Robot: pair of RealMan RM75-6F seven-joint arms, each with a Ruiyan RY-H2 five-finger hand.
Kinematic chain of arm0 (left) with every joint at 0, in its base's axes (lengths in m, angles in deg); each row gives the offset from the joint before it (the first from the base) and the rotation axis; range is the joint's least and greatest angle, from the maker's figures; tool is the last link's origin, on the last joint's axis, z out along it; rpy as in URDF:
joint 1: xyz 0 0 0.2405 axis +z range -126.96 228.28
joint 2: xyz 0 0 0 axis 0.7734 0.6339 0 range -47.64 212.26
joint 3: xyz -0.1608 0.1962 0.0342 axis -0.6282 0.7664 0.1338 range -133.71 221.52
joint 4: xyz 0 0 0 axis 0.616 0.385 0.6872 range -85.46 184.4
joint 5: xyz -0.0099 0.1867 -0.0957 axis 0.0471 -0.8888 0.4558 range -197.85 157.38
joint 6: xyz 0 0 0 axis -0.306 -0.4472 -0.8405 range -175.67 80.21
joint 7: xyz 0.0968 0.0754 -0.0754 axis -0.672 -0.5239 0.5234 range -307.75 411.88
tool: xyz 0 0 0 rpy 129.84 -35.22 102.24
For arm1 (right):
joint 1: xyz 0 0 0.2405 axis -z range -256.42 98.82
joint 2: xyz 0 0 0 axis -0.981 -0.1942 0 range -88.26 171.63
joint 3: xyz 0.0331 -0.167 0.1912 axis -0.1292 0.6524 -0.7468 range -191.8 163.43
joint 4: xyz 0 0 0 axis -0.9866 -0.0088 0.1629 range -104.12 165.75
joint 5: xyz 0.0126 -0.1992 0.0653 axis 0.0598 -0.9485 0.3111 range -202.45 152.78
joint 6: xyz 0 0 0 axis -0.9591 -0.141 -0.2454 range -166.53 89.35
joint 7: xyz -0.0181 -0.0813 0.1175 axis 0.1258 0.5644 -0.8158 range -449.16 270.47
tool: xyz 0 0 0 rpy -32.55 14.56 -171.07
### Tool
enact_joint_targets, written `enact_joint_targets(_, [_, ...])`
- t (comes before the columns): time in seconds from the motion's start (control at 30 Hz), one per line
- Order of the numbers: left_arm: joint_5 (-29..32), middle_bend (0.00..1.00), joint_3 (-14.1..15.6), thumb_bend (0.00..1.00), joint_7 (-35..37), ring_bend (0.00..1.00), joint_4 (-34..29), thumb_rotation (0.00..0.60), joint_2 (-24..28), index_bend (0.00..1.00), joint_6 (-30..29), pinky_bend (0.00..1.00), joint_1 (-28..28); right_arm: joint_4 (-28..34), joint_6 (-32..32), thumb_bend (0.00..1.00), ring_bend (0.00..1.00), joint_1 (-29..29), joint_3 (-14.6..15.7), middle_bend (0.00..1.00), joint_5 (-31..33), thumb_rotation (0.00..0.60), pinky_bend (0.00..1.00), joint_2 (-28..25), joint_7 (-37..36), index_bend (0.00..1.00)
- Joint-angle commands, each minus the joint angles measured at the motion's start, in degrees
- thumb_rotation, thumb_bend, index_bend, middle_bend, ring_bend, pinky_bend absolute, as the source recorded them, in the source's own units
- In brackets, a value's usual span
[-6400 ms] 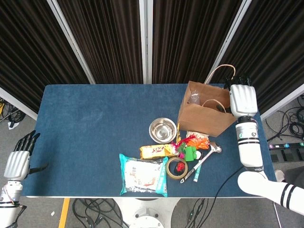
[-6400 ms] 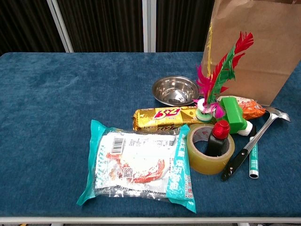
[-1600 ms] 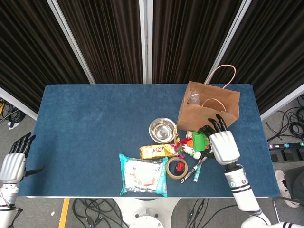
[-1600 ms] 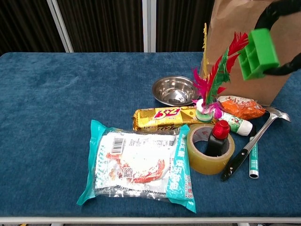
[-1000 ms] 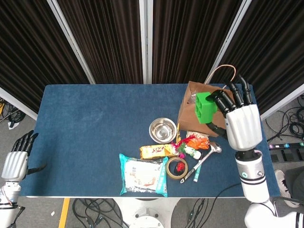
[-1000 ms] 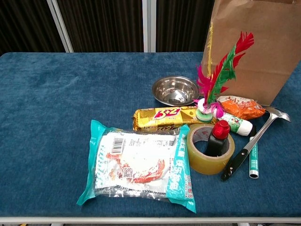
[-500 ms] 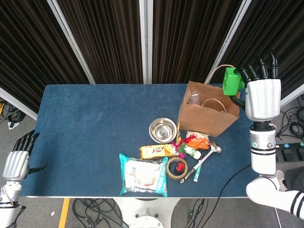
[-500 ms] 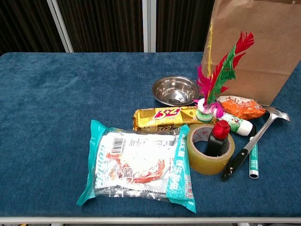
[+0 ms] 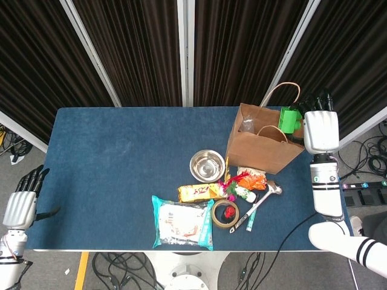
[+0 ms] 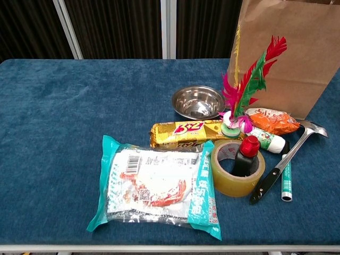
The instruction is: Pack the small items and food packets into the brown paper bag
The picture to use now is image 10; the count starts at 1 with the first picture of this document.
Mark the orange snack packet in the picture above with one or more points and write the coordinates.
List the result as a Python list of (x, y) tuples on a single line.
[(276, 122)]

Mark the green white marker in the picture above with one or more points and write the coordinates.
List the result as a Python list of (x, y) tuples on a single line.
[(287, 183)]

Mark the brown paper shopping bag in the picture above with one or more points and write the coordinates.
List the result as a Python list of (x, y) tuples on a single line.
[(297, 53)]

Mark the gold biscuit pack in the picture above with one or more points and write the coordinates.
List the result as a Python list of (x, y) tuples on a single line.
[(180, 132)]

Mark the stainless steel bowl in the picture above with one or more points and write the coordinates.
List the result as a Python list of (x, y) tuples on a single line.
[(196, 103)]

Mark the teal instant noodle packet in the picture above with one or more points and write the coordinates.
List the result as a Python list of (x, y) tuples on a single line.
[(154, 180)]

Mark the colourful feather shuttlecock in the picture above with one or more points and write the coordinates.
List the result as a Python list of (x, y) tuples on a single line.
[(230, 132)]

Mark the black bottle with red cap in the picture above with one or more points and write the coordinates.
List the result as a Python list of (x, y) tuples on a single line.
[(249, 146)]

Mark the brown tape roll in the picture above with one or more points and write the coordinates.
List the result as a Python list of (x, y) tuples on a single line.
[(231, 186)]

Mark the small white and green bottle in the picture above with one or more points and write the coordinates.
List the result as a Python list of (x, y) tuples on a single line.
[(271, 142)]

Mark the blue velvet tablecloth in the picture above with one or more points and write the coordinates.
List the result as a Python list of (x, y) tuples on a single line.
[(66, 132)]

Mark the dark pleated curtain panel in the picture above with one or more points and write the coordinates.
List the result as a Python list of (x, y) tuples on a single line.
[(114, 26), (26, 26), (207, 26)]

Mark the white partition frame post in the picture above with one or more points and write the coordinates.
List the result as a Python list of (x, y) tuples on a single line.
[(67, 29), (168, 29)]

